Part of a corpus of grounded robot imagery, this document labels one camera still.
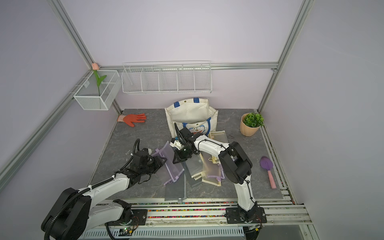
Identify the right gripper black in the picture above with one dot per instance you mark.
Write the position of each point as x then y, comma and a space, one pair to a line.
178, 158

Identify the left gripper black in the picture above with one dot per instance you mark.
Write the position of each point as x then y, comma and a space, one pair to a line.
157, 158

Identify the purple mesh pouch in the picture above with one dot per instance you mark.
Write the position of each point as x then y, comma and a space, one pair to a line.
169, 172
215, 171

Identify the grey mesh pouch front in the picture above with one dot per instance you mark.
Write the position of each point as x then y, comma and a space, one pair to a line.
176, 191

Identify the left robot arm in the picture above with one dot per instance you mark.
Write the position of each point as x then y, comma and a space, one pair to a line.
77, 211

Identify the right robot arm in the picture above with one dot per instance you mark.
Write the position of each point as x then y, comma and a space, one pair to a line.
236, 165

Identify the yellow mesh pouch bottom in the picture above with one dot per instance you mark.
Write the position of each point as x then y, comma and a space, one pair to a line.
206, 159

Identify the purple mesh pouch under pile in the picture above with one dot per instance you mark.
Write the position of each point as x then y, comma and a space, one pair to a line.
215, 171

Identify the white canvas Doraemon tote bag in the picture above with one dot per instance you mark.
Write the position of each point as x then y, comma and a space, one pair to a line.
194, 114

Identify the red rubber glove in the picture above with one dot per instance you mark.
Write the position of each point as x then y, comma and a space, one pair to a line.
131, 119

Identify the green plant in beige pot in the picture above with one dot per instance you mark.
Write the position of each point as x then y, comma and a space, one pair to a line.
250, 124

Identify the white slotted vent grille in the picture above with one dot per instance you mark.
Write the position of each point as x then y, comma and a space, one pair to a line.
179, 233

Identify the artificial pink tulip flower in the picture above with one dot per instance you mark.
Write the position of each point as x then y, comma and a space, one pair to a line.
99, 79

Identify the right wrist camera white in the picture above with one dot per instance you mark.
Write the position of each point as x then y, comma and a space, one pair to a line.
176, 144

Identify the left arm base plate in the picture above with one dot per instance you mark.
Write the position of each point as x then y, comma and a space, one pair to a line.
137, 217

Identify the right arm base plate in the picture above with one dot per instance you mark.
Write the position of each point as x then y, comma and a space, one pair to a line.
237, 215

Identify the long white wire wall basket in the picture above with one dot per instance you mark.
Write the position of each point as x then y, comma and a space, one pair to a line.
167, 77

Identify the small white mesh wall basket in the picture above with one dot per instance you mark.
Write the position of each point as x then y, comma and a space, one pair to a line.
87, 95

